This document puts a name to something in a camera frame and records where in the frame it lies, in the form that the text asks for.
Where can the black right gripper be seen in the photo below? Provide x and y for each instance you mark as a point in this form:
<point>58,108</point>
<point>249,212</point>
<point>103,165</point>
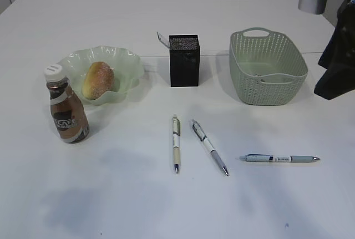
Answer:
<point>338,56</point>

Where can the clear plastic ruler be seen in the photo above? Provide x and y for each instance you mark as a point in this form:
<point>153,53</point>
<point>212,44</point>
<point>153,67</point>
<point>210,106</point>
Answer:
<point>163,40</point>

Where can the sugared bread roll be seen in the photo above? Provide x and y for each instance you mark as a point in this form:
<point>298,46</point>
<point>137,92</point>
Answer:
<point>98,80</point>

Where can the brown coffee drink bottle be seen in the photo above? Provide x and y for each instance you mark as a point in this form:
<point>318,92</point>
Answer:
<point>66,108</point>

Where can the green plastic woven basket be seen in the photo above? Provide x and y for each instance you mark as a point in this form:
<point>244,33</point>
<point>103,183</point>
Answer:
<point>273,56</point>

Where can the grey blue gel pen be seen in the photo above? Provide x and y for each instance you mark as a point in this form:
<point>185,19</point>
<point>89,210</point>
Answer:
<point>277,158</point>

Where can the white grey patterned pen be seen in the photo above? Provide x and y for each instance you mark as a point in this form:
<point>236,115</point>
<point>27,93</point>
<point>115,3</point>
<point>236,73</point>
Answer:
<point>209,146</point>

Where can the black mesh pen holder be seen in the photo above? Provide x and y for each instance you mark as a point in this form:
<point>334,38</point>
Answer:
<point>184,60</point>

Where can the beige barrel pen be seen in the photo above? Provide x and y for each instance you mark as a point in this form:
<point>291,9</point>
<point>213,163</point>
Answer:
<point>176,143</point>

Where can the green wavy glass plate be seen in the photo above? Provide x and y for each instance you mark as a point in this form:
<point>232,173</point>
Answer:
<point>126,66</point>

